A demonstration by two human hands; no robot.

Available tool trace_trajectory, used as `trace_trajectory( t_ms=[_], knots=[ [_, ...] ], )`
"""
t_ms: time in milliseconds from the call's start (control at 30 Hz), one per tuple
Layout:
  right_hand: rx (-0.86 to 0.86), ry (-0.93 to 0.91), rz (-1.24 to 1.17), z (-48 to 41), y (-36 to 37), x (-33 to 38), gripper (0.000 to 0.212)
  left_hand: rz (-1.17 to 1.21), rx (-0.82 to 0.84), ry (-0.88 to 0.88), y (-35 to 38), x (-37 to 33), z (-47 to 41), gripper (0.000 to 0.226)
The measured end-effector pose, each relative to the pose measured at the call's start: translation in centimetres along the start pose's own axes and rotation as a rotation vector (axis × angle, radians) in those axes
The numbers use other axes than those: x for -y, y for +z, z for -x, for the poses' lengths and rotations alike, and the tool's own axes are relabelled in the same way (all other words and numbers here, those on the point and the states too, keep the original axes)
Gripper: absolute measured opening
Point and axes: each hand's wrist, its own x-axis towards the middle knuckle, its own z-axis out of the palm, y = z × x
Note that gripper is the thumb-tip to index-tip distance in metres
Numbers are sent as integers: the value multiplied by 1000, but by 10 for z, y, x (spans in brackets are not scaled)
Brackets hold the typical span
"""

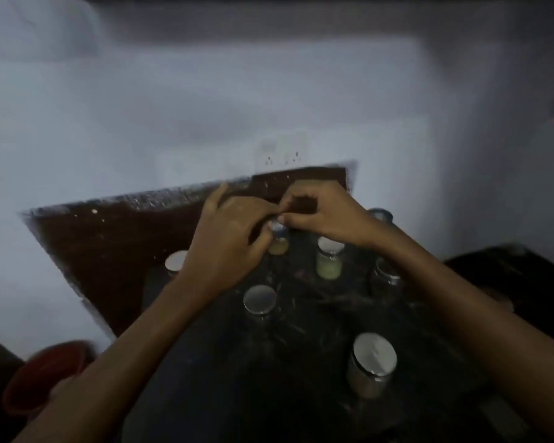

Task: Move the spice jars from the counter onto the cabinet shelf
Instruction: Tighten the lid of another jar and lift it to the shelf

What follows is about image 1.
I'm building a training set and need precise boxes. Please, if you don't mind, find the person's left hand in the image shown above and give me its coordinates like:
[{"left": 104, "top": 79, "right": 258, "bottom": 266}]
[{"left": 177, "top": 183, "right": 281, "bottom": 303}]

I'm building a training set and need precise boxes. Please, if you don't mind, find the person's right hand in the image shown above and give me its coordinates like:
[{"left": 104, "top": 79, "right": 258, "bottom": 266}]
[{"left": 276, "top": 181, "right": 389, "bottom": 251}]

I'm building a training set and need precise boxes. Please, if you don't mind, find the orange spice jar silver lid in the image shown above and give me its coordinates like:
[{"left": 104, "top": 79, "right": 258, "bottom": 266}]
[{"left": 165, "top": 250, "right": 189, "bottom": 278}]

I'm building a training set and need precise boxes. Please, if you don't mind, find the green spice jar silver lid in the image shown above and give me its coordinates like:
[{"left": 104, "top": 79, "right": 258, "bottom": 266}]
[{"left": 315, "top": 236, "right": 346, "bottom": 281}]

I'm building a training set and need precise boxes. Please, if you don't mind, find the yellow spice jar grey lid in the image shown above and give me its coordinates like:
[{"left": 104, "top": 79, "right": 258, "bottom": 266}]
[{"left": 267, "top": 218, "right": 291, "bottom": 257}]

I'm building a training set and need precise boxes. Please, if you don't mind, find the person's right forearm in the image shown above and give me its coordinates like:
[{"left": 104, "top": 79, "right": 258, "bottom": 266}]
[{"left": 371, "top": 223, "right": 554, "bottom": 443}]

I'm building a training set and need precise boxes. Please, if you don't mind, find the red plastic pot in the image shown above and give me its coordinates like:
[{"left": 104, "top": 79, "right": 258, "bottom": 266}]
[{"left": 2, "top": 341, "right": 96, "bottom": 418}]

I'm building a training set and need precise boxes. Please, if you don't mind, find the white wall socket plate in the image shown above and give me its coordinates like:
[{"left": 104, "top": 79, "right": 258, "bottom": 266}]
[{"left": 257, "top": 137, "right": 307, "bottom": 167}]

